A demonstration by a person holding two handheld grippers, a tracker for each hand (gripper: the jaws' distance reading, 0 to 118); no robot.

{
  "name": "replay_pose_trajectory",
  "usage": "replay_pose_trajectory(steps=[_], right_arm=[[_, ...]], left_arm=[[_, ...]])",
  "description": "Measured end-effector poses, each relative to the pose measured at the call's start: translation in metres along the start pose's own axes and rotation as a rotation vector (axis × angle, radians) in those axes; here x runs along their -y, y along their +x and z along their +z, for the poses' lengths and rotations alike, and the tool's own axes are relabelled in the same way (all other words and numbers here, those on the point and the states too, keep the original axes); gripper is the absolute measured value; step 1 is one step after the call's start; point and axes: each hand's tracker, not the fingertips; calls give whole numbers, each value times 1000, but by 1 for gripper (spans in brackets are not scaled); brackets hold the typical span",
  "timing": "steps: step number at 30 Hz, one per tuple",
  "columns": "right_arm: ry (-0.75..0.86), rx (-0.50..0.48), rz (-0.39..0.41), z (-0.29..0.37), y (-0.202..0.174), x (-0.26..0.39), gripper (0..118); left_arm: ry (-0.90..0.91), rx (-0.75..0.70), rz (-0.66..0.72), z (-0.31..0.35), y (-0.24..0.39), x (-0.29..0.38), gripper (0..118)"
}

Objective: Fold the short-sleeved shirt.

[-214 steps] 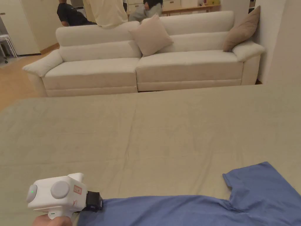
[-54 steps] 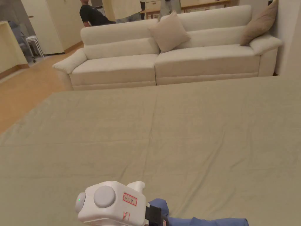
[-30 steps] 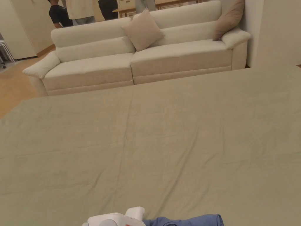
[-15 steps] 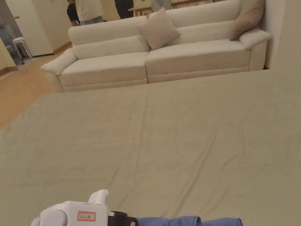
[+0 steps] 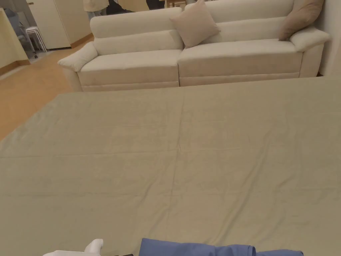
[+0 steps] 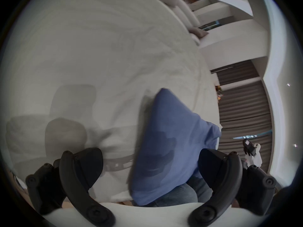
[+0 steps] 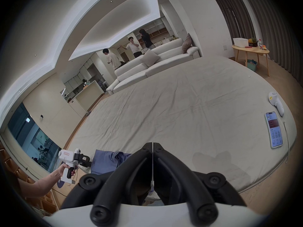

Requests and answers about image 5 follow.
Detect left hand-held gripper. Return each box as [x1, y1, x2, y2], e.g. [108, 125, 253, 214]
[42, 238, 104, 256]

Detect blue garment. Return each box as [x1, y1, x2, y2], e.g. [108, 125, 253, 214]
[138, 238, 304, 256]

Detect bed with pale green sheet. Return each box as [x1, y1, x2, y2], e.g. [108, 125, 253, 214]
[0, 76, 341, 256]

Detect cream fabric sofa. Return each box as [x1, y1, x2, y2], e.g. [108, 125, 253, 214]
[57, 0, 332, 92]

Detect white stacked stools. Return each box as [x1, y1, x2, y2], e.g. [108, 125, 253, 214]
[25, 26, 48, 53]

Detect cream tall cabinet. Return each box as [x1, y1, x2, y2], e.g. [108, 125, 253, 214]
[28, 0, 92, 50]

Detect beige square cushion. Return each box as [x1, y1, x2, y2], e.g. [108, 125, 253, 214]
[278, 0, 324, 41]
[169, 0, 221, 48]

